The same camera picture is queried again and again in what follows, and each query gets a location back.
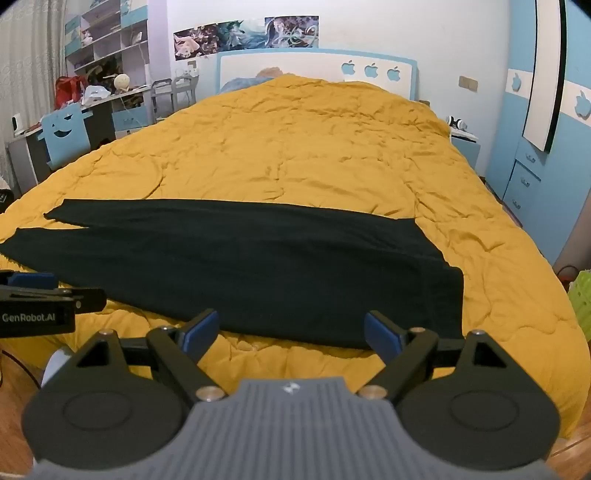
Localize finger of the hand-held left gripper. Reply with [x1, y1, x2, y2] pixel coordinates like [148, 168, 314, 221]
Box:
[46, 287, 108, 315]
[0, 271, 58, 289]

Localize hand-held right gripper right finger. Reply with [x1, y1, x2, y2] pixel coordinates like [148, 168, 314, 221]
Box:
[355, 310, 513, 401]

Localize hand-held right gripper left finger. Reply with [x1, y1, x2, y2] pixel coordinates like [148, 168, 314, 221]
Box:
[65, 308, 228, 401]

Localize black pants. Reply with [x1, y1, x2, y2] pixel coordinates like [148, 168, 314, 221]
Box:
[0, 198, 465, 352]

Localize blue smiling face chair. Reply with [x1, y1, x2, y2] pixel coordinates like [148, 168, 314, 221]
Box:
[39, 102, 93, 171]

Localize grey and blue desk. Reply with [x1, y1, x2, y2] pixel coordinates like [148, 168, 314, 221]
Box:
[7, 85, 155, 197]

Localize red bag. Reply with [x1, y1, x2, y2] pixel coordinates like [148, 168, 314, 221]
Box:
[55, 76, 88, 110]

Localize white plastic bag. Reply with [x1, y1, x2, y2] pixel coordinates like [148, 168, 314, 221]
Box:
[82, 85, 112, 106]

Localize yellow quilt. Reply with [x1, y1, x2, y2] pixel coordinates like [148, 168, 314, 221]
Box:
[0, 75, 585, 439]

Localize green plastic basket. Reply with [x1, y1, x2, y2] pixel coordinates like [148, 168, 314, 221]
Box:
[567, 270, 591, 342]

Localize blue nightstand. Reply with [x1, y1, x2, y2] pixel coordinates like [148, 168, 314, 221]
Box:
[450, 128, 482, 169]

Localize blue wardrobe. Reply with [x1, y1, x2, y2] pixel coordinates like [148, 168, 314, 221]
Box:
[489, 0, 591, 273]

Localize pale patterned curtain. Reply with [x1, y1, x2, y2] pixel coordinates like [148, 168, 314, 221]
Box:
[0, 0, 75, 185]

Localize grey small chair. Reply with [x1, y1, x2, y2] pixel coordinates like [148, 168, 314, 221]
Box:
[151, 75, 199, 118]

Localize blue pillow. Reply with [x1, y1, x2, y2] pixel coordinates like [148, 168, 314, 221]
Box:
[220, 67, 296, 93]

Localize white and blue bookshelf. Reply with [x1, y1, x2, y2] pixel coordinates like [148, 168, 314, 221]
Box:
[64, 0, 151, 93]

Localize white and blue headboard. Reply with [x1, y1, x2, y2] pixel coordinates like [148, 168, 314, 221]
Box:
[216, 47, 419, 101]

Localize white door with black edge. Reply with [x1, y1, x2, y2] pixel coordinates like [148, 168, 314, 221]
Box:
[522, 0, 568, 154]

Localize pink figure wall poster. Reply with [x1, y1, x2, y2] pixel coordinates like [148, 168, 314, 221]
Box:
[174, 25, 219, 61]

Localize pale blue figure wall poster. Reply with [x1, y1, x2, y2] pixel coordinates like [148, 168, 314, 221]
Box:
[264, 16, 320, 49]

